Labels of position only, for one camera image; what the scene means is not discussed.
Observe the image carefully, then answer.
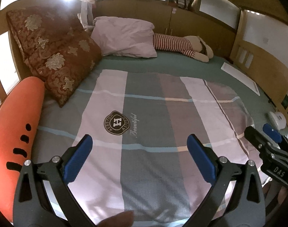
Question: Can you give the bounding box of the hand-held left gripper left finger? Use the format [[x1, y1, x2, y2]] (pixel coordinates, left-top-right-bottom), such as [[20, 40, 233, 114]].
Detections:
[[13, 134, 94, 227]]

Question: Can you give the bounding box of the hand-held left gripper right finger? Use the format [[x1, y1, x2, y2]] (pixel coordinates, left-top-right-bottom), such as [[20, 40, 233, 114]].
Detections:
[[186, 134, 267, 227]]

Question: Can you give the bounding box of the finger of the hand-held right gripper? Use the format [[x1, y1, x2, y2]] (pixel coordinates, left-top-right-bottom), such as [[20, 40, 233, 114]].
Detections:
[[262, 122, 288, 152], [244, 126, 288, 171]]

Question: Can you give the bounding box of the person's right hand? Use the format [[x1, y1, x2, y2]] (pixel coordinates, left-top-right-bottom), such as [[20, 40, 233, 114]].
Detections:
[[263, 182, 284, 205]]

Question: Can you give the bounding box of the white handheld appliance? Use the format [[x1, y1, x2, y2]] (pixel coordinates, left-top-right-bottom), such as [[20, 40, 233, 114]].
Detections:
[[267, 110, 288, 131]]

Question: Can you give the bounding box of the pink grey plaid blanket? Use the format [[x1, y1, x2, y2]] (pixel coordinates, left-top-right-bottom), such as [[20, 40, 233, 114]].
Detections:
[[36, 69, 256, 227]]

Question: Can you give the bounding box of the white flat board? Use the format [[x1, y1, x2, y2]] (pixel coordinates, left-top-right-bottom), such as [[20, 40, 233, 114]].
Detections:
[[221, 62, 262, 97]]

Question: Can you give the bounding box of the orange carrot plush pillow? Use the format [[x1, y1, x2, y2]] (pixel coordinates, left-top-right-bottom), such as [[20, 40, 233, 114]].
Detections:
[[0, 77, 46, 225]]

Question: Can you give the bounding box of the green bed sheet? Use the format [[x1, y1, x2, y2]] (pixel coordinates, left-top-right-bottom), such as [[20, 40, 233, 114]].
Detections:
[[73, 51, 288, 143]]

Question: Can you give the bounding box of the brown floral pillow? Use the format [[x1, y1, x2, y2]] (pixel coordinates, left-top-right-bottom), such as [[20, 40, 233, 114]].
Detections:
[[6, 9, 102, 108]]

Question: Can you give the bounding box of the striped plush doll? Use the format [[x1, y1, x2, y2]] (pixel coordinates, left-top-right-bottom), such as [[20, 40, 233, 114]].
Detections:
[[153, 33, 214, 63]]

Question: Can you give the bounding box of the pink pillow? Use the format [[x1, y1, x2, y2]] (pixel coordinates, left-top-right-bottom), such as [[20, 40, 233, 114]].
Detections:
[[90, 16, 158, 58]]

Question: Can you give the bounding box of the wooden bed frame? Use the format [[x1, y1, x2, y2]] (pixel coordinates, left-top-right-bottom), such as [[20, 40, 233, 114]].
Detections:
[[0, 0, 288, 133]]

